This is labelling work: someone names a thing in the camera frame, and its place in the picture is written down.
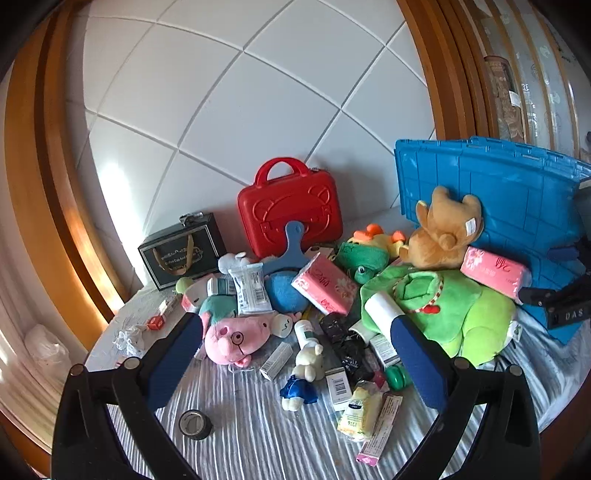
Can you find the pink pig plush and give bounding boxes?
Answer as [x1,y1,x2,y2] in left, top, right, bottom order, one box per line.
[200,311,301,368]

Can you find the crumpled white tissue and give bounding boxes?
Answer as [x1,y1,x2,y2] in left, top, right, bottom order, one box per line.
[113,325,147,358]

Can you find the black crumpled plastic bag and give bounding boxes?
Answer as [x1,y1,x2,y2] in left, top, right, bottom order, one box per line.
[320,313,374,383]

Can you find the pink tissue pack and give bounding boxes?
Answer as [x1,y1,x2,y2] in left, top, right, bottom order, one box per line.
[290,254,359,316]
[460,246,532,303]

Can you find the yellow duck plush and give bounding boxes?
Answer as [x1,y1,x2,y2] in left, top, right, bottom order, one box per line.
[348,223,407,260]

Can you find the blue round plush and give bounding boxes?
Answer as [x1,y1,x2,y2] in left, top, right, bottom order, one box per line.
[264,271,310,314]

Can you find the green plastic bottle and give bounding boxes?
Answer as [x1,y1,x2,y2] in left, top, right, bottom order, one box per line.
[385,363,413,392]

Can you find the small white carton box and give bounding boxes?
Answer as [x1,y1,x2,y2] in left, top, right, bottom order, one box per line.
[259,342,294,381]

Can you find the large green frog plush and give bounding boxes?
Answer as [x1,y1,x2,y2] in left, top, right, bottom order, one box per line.
[361,264,516,366]

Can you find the small white bear blue clothes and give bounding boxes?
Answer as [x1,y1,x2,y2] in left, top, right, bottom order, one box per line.
[280,342,325,412]

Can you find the blue plastic storage crate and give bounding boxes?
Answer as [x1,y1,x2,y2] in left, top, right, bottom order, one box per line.
[394,136,590,344]

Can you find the yellow wet wipes pack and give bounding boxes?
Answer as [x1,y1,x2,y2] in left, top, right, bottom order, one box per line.
[338,382,383,442]

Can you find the long pink medicine box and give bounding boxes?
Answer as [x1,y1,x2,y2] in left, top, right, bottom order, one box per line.
[356,393,404,467]

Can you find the rolled patterned carpet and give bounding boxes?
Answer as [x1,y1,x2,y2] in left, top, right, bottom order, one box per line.
[484,55,525,143]

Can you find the red plastic toy suitcase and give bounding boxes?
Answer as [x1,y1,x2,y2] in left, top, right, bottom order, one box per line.
[238,157,344,258]

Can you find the small green frog plush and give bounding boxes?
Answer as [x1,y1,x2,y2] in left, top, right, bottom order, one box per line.
[334,242,390,285]

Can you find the clear wipes packet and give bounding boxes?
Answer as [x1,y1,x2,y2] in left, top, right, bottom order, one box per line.
[228,263,273,316]

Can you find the brown teddy bear plush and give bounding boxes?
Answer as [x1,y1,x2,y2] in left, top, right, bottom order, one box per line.
[399,186,484,270]

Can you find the small red cube box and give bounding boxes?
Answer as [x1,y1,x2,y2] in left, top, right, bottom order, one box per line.
[146,315,165,331]

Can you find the black gift bag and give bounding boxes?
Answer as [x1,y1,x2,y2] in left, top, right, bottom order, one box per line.
[138,212,228,290]

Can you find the white paper roll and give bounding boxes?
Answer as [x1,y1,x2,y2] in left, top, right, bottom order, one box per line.
[365,291,405,340]

